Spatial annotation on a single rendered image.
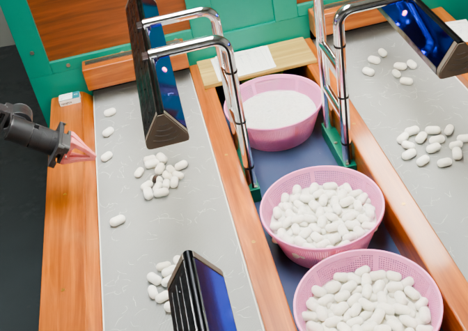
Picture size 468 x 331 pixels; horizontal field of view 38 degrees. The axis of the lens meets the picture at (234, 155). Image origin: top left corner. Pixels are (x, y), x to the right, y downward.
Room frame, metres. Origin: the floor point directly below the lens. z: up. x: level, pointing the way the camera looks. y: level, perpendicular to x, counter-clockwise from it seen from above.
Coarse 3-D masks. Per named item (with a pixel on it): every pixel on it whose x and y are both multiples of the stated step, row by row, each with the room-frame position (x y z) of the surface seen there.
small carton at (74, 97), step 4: (72, 92) 1.73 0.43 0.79; (76, 92) 1.73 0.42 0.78; (60, 96) 1.72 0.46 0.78; (64, 96) 1.72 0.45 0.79; (68, 96) 1.71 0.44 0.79; (72, 96) 1.71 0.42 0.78; (76, 96) 1.70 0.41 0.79; (80, 96) 1.73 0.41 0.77; (60, 100) 1.70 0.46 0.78; (64, 100) 1.70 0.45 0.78; (68, 100) 1.70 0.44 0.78; (72, 100) 1.70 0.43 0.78; (76, 100) 1.70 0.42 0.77; (80, 100) 1.70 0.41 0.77; (60, 104) 1.70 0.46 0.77; (64, 104) 1.70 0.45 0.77; (68, 104) 1.70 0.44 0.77
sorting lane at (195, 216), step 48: (96, 96) 1.76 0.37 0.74; (192, 96) 1.65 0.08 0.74; (96, 144) 1.51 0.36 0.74; (144, 144) 1.46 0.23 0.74; (192, 144) 1.42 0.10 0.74; (192, 192) 1.23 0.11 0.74; (144, 240) 1.10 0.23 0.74; (192, 240) 1.07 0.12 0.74; (144, 288) 0.95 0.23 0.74; (240, 288) 0.90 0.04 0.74
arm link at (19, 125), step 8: (8, 120) 1.29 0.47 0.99; (16, 120) 1.26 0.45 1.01; (24, 120) 1.28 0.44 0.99; (8, 128) 1.25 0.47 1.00; (16, 128) 1.25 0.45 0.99; (24, 128) 1.25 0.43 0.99; (32, 128) 1.26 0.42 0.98; (8, 136) 1.24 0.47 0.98; (16, 136) 1.24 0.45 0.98; (24, 136) 1.24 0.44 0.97; (24, 144) 1.24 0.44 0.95
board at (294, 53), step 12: (276, 48) 1.77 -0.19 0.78; (288, 48) 1.75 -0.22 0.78; (300, 48) 1.74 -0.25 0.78; (204, 60) 1.78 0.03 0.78; (276, 60) 1.70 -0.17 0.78; (288, 60) 1.69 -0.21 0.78; (300, 60) 1.67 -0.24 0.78; (312, 60) 1.66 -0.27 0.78; (204, 72) 1.71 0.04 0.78; (264, 72) 1.65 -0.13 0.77; (204, 84) 1.64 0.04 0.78; (216, 84) 1.64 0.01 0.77
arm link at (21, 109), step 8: (0, 104) 1.29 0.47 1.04; (8, 104) 1.36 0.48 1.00; (16, 104) 1.36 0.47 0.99; (0, 112) 1.26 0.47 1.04; (8, 112) 1.26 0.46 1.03; (16, 112) 1.31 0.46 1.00; (24, 112) 1.32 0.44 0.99; (0, 120) 1.29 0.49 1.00; (32, 120) 1.32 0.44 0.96; (0, 128) 1.25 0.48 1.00
